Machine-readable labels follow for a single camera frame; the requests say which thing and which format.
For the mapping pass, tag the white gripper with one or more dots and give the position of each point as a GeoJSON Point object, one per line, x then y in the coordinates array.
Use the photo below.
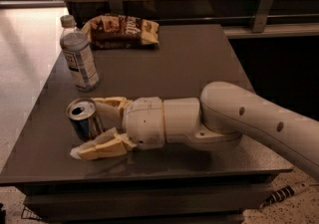
{"type": "Point", "coordinates": [144, 122]}

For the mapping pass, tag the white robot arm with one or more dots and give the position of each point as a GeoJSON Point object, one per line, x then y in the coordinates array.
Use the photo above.
{"type": "Point", "coordinates": [217, 120]}

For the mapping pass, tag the clear plastic water bottle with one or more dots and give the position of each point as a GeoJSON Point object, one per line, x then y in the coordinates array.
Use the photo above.
{"type": "Point", "coordinates": [78, 55]}

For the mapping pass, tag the wire rack under table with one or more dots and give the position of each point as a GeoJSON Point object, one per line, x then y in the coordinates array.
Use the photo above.
{"type": "Point", "coordinates": [29, 214]}

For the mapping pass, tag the metal wall bracket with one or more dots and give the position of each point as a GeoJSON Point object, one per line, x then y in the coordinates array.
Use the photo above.
{"type": "Point", "coordinates": [259, 20]}
{"type": "Point", "coordinates": [116, 6]}

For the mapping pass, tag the left metal wall bracket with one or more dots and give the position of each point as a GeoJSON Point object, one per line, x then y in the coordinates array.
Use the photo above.
{"type": "Point", "coordinates": [116, 6]}

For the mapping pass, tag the redbull can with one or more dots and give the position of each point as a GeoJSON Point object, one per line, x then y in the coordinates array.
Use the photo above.
{"type": "Point", "coordinates": [85, 118]}

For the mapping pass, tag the brown chip bag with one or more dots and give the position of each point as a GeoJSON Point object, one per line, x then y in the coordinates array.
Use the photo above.
{"type": "Point", "coordinates": [112, 31]}

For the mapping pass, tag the right metal wall bracket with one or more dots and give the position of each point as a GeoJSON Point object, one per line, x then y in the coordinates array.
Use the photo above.
{"type": "Point", "coordinates": [259, 20]}

